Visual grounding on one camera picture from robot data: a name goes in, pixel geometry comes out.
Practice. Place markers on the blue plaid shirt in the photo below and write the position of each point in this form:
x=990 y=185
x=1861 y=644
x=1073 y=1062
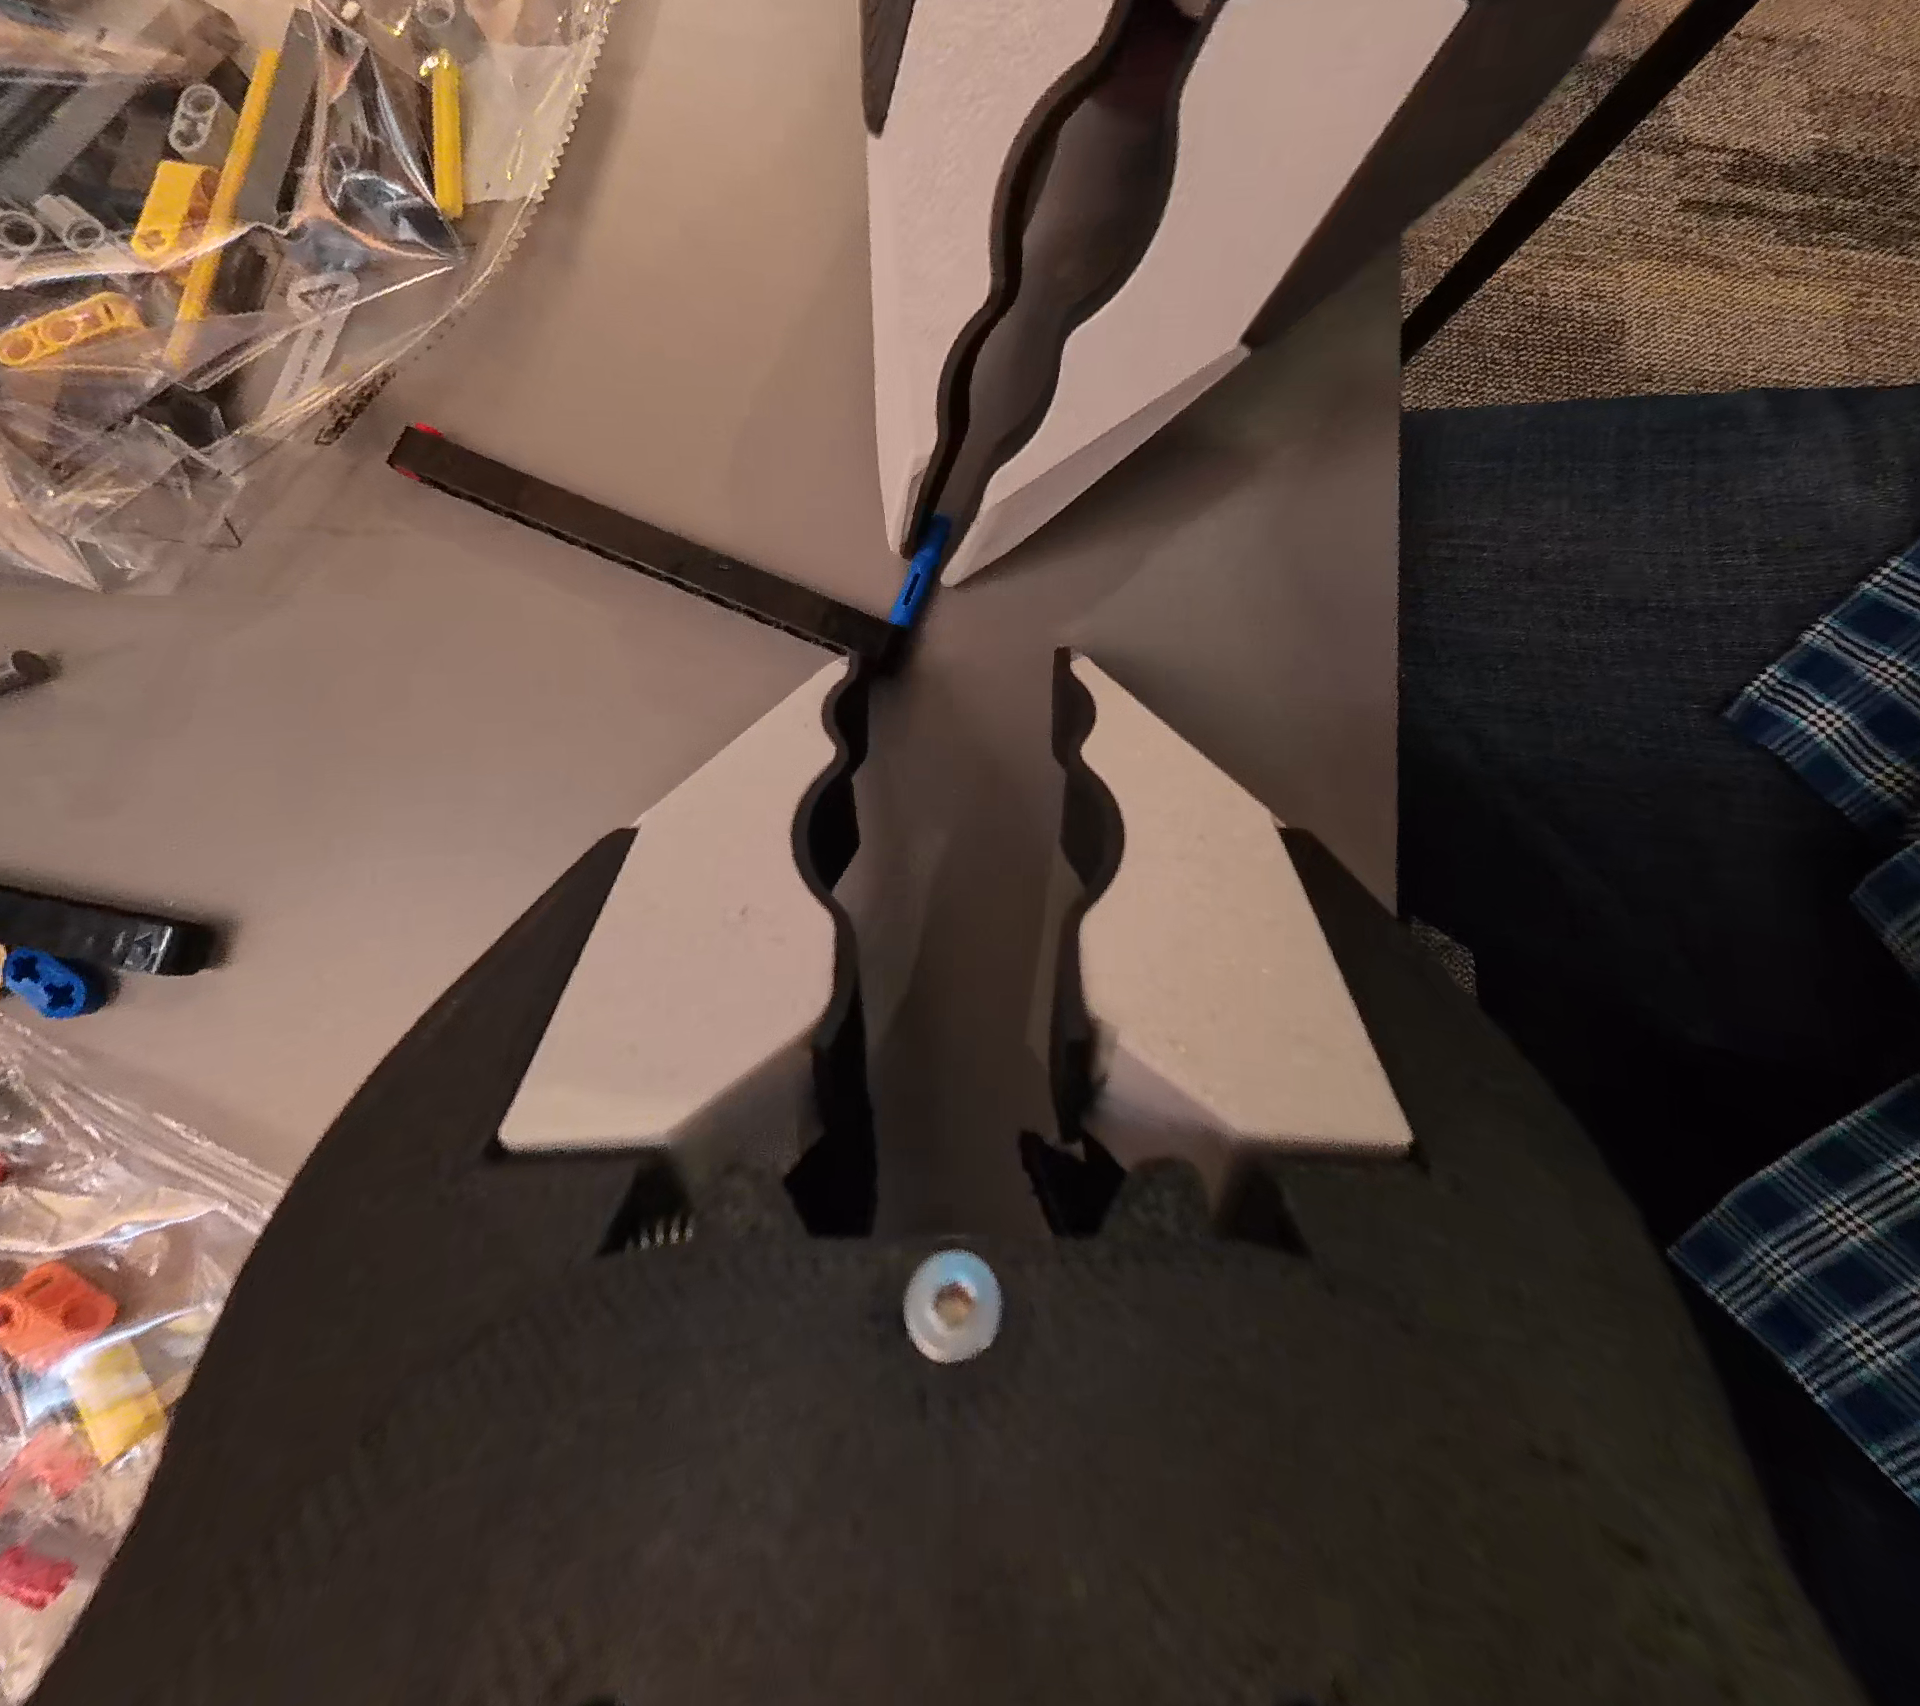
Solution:
x=1831 y=1227

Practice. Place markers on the clear bag of coloured lego parts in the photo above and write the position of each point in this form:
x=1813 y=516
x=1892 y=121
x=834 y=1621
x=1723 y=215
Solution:
x=90 y=1227

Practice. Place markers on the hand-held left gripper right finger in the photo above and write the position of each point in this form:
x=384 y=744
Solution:
x=1214 y=970

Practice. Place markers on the blue lego pin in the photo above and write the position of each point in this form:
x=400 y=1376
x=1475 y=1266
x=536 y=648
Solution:
x=913 y=596

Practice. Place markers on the short black lego beam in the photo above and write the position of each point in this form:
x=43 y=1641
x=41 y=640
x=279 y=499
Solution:
x=120 y=938

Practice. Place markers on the black lego pin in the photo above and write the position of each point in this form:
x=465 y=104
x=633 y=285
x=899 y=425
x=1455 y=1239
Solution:
x=22 y=670

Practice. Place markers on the person's blue jeans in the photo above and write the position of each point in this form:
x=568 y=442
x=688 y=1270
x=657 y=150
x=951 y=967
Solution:
x=1574 y=687

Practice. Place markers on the blue lego axle connector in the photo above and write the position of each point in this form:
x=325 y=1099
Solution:
x=52 y=983

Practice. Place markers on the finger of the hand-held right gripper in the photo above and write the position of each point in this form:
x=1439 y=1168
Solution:
x=990 y=86
x=1291 y=130

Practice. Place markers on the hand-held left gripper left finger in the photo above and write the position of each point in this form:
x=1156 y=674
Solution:
x=704 y=970

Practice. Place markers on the long black lego beam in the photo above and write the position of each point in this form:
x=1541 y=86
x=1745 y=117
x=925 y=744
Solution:
x=644 y=533

